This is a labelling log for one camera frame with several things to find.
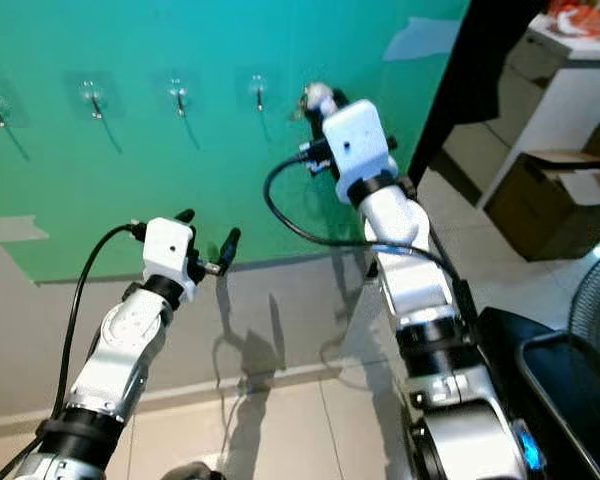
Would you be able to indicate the green board with hooks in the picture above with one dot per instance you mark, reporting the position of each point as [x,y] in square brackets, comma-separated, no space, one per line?
[190,180]

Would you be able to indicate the white shelf unit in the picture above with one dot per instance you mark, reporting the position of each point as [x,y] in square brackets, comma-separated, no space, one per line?
[550,100]

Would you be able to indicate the red and white packet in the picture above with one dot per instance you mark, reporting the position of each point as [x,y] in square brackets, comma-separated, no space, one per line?
[585,18]

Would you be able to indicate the pale tape strip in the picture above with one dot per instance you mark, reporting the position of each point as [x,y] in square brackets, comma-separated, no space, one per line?
[20,228]

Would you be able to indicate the black upright panel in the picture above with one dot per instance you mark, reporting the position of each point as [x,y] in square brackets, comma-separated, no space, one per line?
[470,70]

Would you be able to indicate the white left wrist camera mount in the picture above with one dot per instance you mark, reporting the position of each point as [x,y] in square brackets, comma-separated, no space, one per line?
[170,252]

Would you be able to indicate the black bin with metal rim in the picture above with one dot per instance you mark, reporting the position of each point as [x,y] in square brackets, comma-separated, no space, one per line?
[530,380]

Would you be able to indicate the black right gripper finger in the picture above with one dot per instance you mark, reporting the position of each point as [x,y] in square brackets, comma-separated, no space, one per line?
[343,101]

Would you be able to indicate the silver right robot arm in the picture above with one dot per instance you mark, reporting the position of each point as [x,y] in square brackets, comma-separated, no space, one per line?
[430,290]

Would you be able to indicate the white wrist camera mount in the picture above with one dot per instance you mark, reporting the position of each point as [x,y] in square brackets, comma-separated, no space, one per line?
[170,252]
[360,145]

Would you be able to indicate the open brown cardboard box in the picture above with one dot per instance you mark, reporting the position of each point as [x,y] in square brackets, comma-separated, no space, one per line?
[550,205]

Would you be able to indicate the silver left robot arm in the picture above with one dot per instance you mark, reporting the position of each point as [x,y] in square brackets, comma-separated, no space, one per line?
[130,340]

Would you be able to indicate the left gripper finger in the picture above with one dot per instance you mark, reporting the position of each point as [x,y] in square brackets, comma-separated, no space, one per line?
[227,247]
[183,215]

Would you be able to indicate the robot left leg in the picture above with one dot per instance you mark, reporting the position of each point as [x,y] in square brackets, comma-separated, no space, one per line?
[190,472]

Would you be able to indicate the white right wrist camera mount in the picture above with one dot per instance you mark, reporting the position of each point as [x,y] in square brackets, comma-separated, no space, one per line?
[360,145]

